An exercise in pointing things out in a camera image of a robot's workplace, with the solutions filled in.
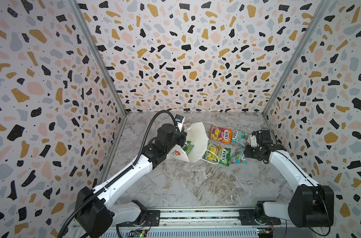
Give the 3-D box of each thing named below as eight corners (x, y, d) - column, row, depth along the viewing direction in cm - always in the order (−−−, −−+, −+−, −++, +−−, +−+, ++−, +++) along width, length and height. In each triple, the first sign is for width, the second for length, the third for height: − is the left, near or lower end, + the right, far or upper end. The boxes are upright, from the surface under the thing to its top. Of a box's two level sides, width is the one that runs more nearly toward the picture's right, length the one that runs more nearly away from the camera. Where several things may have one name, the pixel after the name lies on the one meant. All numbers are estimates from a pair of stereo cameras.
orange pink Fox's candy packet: (208, 140, 107) (209, 137, 105) (210, 128, 115) (210, 125, 112) (230, 144, 106) (232, 141, 103) (231, 131, 113) (232, 128, 110)
